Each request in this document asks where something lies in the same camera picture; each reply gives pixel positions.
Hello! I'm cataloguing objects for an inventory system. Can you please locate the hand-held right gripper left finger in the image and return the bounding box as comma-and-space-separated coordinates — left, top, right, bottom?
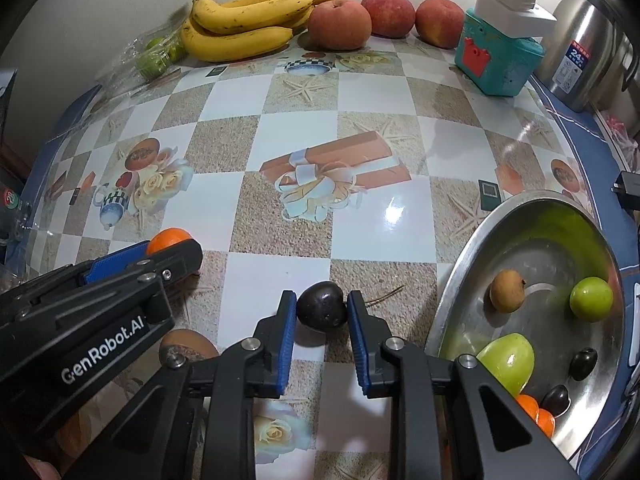
62, 290, 297, 480

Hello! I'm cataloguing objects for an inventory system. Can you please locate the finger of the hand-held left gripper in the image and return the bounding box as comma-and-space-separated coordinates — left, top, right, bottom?
127, 240, 203, 291
0, 241, 151, 311

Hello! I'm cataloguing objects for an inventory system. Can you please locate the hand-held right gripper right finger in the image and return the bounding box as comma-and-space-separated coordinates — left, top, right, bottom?
347, 290, 578, 480

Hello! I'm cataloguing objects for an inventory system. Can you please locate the dark cherry with stem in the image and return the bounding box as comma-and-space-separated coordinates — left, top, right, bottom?
296, 281, 407, 333

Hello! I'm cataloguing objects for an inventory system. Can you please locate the green jujube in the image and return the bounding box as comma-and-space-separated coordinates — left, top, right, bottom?
476, 332, 536, 396

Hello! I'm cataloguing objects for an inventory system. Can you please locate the brown longan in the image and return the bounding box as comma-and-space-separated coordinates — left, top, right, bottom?
489, 269, 528, 313

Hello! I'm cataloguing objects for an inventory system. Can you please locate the round steel plate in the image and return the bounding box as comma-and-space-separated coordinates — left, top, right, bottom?
424, 190, 627, 466

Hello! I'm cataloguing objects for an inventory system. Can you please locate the small green mango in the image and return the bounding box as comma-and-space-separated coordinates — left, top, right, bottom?
569, 276, 615, 321

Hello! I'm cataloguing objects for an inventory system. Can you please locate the clear glass cup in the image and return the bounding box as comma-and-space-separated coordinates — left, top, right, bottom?
0, 185, 33, 241

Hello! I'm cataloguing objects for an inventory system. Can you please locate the printed checkered tablecloth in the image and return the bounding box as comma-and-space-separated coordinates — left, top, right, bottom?
25, 35, 640, 480

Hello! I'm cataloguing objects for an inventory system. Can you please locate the clear bag of green limes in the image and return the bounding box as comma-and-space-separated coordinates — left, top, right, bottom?
97, 7, 191, 98

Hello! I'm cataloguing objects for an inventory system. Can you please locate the yellow banana bunch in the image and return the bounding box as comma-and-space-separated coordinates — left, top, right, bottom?
180, 0, 346, 63

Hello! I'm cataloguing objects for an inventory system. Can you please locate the red apple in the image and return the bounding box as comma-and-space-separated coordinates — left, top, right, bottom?
307, 0, 373, 52
415, 0, 466, 49
361, 0, 417, 39

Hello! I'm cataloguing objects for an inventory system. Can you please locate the black power adapter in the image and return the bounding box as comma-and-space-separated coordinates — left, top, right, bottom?
610, 170, 640, 211

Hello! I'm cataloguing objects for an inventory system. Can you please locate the teal toy box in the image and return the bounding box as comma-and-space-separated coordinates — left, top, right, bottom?
454, 8, 545, 97

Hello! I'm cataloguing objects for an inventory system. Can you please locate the pink printed plastic bag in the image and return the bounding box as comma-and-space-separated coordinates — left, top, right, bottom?
597, 110, 640, 171

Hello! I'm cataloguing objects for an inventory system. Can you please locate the steel thermos jug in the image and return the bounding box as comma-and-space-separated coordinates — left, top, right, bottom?
537, 0, 640, 113

